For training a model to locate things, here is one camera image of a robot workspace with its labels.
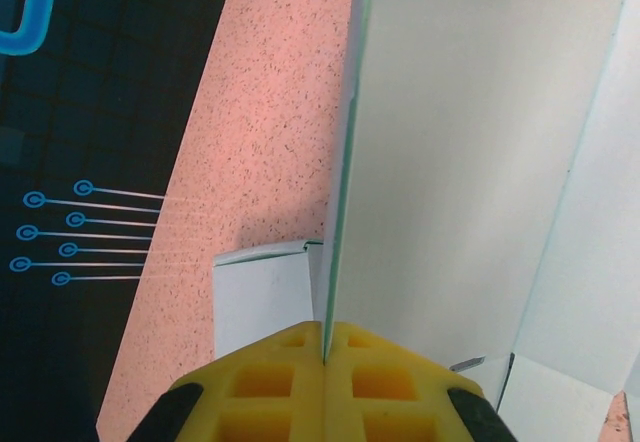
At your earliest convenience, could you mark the teal paper box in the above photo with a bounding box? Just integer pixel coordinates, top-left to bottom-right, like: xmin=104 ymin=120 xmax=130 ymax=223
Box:
xmin=212 ymin=0 xmax=640 ymax=442

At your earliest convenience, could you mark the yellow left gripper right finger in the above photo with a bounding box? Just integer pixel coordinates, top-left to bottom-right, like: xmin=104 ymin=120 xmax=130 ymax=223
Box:
xmin=323 ymin=321 xmax=520 ymax=442

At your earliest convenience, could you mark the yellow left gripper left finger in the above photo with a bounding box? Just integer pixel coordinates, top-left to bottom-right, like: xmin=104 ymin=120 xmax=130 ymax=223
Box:
xmin=132 ymin=320 xmax=327 ymax=442

